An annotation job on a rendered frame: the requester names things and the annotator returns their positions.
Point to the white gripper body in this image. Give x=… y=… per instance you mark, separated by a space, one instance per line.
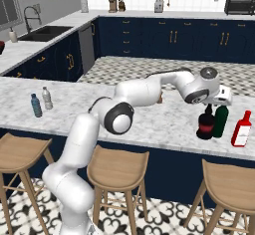
x=223 y=100

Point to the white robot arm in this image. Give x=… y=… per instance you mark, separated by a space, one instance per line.
x=79 y=139

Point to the green glass bottle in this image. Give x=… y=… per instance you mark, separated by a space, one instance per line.
x=220 y=121

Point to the black and red glass bottle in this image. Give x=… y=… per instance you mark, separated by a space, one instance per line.
x=205 y=126

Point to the red bottle with white label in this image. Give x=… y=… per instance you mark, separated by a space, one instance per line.
x=242 y=131

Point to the brown bottle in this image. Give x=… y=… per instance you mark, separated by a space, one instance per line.
x=160 y=98

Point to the dark blue lower cupboards run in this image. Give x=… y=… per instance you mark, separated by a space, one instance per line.
x=179 y=40

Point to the wooden bar stool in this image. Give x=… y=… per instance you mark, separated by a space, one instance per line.
x=18 y=152
x=118 y=171
x=229 y=187

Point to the dark blue island base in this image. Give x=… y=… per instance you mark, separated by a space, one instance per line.
x=172 y=172

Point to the black toaster oven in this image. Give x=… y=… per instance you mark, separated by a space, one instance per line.
x=239 y=6

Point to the silver toaster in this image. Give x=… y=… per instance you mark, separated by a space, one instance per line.
x=159 y=6

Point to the knife block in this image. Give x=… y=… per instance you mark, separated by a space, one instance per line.
x=122 y=5

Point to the grey dishwasher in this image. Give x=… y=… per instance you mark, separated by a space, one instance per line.
x=86 y=48

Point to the brown coffee machine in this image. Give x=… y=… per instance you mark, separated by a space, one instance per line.
x=113 y=3

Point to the white paper towel roll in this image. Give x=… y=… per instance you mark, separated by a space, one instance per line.
x=84 y=4

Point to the dark blue sink cupboards run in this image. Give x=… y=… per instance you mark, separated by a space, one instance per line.
x=53 y=61

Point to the clear plastic bottle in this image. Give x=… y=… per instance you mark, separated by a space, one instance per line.
x=47 y=99

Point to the blue plastic bottle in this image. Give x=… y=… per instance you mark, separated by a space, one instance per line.
x=36 y=107

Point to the black sink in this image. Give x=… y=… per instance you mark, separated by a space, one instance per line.
x=46 y=33

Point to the dark metal tap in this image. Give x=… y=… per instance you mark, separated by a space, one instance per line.
x=30 y=15

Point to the white soap dispenser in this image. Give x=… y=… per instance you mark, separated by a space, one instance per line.
x=13 y=36

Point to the dark red bowl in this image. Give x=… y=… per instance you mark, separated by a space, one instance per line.
x=1 y=47

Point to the window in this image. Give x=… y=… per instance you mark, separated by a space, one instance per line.
x=7 y=3

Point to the grey wall outlet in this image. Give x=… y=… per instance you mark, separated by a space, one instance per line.
x=37 y=8

